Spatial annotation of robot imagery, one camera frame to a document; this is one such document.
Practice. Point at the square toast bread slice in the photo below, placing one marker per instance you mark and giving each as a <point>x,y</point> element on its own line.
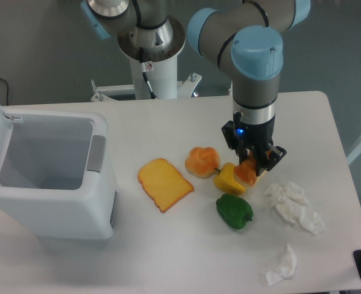
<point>163,183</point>

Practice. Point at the green bell pepper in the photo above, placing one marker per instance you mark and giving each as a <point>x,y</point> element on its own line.
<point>235,211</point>

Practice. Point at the white trash can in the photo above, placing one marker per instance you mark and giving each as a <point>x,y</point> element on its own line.
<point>56,175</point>

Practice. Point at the large crumpled white tissue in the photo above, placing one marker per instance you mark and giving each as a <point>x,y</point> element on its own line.
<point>292,205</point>

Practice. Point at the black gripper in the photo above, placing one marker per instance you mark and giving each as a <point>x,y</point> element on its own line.
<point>257,138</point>

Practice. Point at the round knotted bread roll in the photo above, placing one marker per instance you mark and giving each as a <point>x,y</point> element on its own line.
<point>202,162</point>

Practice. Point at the orange bread roll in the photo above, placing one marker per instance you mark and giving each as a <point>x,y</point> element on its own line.
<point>245,173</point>

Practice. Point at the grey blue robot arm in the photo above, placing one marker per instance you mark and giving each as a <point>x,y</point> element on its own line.
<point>245,44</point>

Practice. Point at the yellow bell pepper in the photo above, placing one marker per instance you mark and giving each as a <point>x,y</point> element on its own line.
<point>225,181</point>

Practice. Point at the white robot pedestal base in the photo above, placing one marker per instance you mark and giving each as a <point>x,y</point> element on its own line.
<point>151,80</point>

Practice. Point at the small crumpled white tissue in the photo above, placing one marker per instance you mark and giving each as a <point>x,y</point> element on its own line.
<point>285,269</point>

